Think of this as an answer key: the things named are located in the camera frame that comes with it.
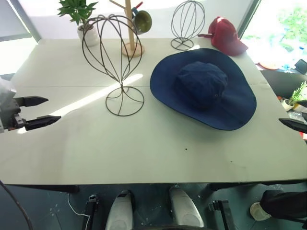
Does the black flat device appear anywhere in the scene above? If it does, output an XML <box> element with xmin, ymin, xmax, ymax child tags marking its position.
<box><xmin>294</xmin><ymin>59</ymin><xmax>307</xmax><ymax>74</ymax></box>

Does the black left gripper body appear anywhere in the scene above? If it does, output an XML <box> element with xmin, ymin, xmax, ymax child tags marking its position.
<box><xmin>7</xmin><ymin>97</ymin><xmax>27</xmax><ymax>131</ymax></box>

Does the black table frame bar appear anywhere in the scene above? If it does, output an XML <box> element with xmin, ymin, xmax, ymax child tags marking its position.
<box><xmin>4</xmin><ymin>184</ymin><xmax>80</xmax><ymax>194</ymax></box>
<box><xmin>208</xmin><ymin>180</ymin><xmax>307</xmax><ymax>192</ymax></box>

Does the dark window frame post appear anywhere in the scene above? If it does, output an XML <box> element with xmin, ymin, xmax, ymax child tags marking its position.
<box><xmin>236</xmin><ymin>0</ymin><xmax>261</xmax><ymax>39</ymax></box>

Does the black cable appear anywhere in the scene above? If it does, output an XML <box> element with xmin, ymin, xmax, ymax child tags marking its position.
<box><xmin>0</xmin><ymin>180</ymin><xmax>34</xmax><ymax>230</ymax></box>

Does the large wire hat stand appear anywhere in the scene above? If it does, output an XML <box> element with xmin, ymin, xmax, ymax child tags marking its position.
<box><xmin>82</xmin><ymin>14</ymin><xmax>145</xmax><ymax>117</ymax></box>

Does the white cable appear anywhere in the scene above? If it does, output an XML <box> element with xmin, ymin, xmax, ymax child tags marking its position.
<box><xmin>67</xmin><ymin>192</ymin><xmax>91</xmax><ymax>230</ymax></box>

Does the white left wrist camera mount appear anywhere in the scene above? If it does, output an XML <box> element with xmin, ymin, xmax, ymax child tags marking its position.
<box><xmin>0</xmin><ymin>76</ymin><xmax>18</xmax><ymax>132</ymax></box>

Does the blue wide-brim hat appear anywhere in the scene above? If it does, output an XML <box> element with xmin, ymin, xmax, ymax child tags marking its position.
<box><xmin>149</xmin><ymin>47</ymin><xmax>258</xmax><ymax>131</ymax></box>

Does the grey window frame post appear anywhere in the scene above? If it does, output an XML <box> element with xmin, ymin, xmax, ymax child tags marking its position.
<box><xmin>9</xmin><ymin>0</ymin><xmax>43</xmax><ymax>44</ymax></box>

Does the black side table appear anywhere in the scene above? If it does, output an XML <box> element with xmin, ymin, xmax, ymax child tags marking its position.
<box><xmin>260</xmin><ymin>69</ymin><xmax>307</xmax><ymax>99</ymax></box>

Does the red baseball cap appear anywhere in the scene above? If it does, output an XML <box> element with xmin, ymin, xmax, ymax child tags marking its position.
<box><xmin>197</xmin><ymin>16</ymin><xmax>249</xmax><ymax>57</ymax></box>

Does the black metal frame bracket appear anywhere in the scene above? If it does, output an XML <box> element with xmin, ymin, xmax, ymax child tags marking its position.
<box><xmin>82</xmin><ymin>195</ymin><xmax>99</xmax><ymax>230</ymax></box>
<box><xmin>207</xmin><ymin>199</ymin><xmax>233</xmax><ymax>230</ymax></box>

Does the green mug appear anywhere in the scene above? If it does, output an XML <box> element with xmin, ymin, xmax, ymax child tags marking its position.
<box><xmin>132</xmin><ymin>10</ymin><xmax>153</xmax><ymax>35</ymax></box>

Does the wooden mug tree stand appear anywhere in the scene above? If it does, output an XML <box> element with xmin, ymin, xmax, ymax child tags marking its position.
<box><xmin>109</xmin><ymin>0</ymin><xmax>143</xmax><ymax>58</ymax></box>

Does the green plant in white pot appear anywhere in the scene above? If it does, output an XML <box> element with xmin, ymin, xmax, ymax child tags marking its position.
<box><xmin>57</xmin><ymin>0</ymin><xmax>101</xmax><ymax>47</ymax></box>

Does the white shoe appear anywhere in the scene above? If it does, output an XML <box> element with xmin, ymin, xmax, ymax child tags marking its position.
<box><xmin>249</xmin><ymin>202</ymin><xmax>272</xmax><ymax>221</ymax></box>

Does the black trouser leg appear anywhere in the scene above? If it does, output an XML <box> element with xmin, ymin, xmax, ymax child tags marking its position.
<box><xmin>260</xmin><ymin>189</ymin><xmax>307</xmax><ymax>220</ymax></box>

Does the silver rounded robot foot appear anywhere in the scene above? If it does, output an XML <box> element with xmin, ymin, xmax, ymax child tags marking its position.
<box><xmin>168</xmin><ymin>186</ymin><xmax>205</xmax><ymax>229</ymax></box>
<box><xmin>105</xmin><ymin>190</ymin><xmax>134</xmax><ymax>230</ymax></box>

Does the small wire hat stand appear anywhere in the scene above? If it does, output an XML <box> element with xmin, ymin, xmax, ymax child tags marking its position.
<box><xmin>170</xmin><ymin>0</ymin><xmax>206</xmax><ymax>51</ymax></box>

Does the small plant in white pot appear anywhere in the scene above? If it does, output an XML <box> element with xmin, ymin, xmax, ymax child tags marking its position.
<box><xmin>281</xmin><ymin>80</ymin><xmax>307</xmax><ymax>112</ymax></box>

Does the orange plate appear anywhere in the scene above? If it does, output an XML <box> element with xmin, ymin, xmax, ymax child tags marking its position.
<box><xmin>255</xmin><ymin>61</ymin><xmax>281</xmax><ymax>71</ymax></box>

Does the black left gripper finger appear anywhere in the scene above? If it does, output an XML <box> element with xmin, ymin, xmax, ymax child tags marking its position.
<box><xmin>24</xmin><ymin>115</ymin><xmax>62</xmax><ymax>131</ymax></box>
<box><xmin>20</xmin><ymin>95</ymin><xmax>49</xmax><ymax>107</ymax></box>

